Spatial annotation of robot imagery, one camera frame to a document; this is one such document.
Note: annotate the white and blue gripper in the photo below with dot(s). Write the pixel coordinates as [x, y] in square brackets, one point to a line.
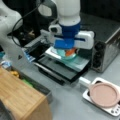
[70, 36]

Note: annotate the pink round plate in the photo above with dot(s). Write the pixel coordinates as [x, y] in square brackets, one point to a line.
[104, 95]

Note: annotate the orange carrot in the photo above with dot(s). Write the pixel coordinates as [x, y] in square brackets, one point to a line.
[70, 52]

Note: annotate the open oven glass door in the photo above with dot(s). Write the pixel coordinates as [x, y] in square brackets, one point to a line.
[62, 71]

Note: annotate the silver toaster oven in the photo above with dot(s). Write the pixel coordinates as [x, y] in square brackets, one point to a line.
[106, 41]

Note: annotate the black tray bin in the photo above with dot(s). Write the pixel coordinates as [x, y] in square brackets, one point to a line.
[34, 84]

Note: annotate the wooden box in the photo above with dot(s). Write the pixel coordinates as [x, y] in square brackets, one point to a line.
[23, 101]

